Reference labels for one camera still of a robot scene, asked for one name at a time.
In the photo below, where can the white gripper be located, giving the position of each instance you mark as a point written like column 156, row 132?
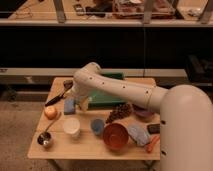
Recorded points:
column 81, row 97

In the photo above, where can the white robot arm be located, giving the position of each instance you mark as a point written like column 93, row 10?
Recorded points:
column 186, row 116

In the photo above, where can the white plastic cup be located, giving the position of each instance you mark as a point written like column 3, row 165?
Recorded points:
column 71, row 126

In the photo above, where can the small blue cup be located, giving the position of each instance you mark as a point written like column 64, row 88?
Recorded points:
column 97, row 126

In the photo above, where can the small metal cup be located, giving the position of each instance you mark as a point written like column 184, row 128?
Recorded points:
column 45, row 139

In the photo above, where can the green plastic tray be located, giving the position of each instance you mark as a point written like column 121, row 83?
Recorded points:
column 100, row 99

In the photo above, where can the blue sponge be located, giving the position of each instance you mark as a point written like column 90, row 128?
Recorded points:
column 69, row 106

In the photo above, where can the wooden table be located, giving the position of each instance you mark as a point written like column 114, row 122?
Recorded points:
column 86, row 146

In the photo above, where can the orange apple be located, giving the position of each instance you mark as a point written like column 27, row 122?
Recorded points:
column 50, row 112

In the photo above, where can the brown pine cone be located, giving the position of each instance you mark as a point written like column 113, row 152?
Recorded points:
column 120, row 112

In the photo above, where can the red bowl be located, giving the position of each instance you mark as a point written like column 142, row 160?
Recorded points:
column 115, row 136

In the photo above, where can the grey blue cloth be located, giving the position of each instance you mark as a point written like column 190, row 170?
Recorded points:
column 138, row 134

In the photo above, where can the purple bowl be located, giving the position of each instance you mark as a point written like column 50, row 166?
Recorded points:
column 143, row 113

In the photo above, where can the black phone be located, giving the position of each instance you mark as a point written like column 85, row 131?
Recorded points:
column 153, row 128

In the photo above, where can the orange carrot toy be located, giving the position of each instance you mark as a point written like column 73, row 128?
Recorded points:
column 150, row 146

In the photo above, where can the cluttered back shelf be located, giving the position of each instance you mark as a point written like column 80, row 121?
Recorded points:
column 128, row 13

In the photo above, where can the black handled spatula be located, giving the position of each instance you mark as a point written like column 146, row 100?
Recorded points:
column 67, row 85

